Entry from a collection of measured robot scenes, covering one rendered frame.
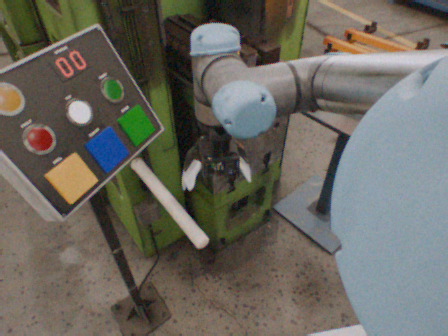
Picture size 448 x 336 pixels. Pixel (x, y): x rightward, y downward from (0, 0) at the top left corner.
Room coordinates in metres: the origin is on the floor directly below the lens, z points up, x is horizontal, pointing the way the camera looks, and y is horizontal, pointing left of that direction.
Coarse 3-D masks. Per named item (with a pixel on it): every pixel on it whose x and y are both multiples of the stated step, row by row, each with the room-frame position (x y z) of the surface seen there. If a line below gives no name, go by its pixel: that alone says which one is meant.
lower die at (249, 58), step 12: (168, 24) 1.31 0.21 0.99; (180, 24) 1.28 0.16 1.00; (204, 24) 1.31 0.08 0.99; (168, 36) 1.22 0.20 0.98; (180, 36) 1.20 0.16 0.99; (168, 48) 1.16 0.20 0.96; (180, 48) 1.13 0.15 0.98; (252, 48) 1.10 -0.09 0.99; (180, 60) 1.09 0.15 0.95; (252, 60) 1.07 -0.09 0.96; (192, 72) 1.04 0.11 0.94
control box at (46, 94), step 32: (96, 32) 0.74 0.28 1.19; (32, 64) 0.59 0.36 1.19; (64, 64) 0.63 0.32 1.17; (96, 64) 0.69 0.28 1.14; (32, 96) 0.55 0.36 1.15; (64, 96) 0.59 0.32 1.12; (96, 96) 0.63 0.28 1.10; (128, 96) 0.69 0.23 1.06; (0, 128) 0.47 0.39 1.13; (32, 128) 0.50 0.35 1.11; (64, 128) 0.54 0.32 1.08; (96, 128) 0.58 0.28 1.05; (160, 128) 0.69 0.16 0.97; (0, 160) 0.44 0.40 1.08; (32, 160) 0.46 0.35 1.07; (128, 160) 0.57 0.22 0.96; (32, 192) 0.42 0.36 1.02
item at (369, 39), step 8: (352, 32) 1.26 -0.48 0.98; (360, 32) 1.26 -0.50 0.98; (360, 40) 1.23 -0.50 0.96; (368, 40) 1.21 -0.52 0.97; (376, 40) 1.19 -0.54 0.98; (384, 40) 1.19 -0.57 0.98; (384, 48) 1.16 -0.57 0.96; (392, 48) 1.14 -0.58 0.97; (400, 48) 1.12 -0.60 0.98; (408, 48) 1.12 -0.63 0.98
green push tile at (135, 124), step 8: (128, 112) 0.65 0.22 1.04; (136, 112) 0.67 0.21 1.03; (144, 112) 0.68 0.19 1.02; (120, 120) 0.62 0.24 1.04; (128, 120) 0.64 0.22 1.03; (136, 120) 0.65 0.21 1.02; (144, 120) 0.67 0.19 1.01; (128, 128) 0.62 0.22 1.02; (136, 128) 0.64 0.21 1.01; (144, 128) 0.65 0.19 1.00; (152, 128) 0.67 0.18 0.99; (128, 136) 0.61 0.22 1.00; (136, 136) 0.62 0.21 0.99; (144, 136) 0.64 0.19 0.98; (136, 144) 0.61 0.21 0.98
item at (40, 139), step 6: (30, 132) 0.49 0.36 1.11; (36, 132) 0.50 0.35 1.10; (42, 132) 0.50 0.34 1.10; (48, 132) 0.51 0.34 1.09; (30, 138) 0.48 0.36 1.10; (36, 138) 0.49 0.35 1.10; (42, 138) 0.50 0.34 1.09; (48, 138) 0.50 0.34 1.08; (30, 144) 0.48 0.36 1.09; (36, 144) 0.48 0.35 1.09; (42, 144) 0.49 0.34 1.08; (48, 144) 0.49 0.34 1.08; (42, 150) 0.48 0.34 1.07
